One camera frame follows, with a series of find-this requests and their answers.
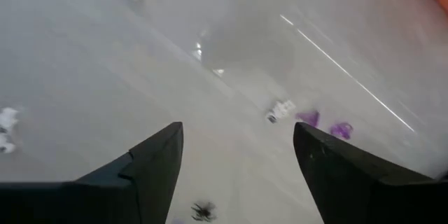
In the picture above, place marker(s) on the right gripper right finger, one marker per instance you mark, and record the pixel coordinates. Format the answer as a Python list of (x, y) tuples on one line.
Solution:
[(367, 196)]

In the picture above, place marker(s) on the purple witch hat toy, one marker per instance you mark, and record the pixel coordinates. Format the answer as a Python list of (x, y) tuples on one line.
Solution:
[(308, 117), (341, 130)]

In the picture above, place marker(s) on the black plastic spider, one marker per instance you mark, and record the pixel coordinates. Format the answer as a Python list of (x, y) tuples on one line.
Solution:
[(203, 211)]

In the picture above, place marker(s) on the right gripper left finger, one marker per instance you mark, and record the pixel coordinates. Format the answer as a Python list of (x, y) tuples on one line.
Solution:
[(105, 199)]

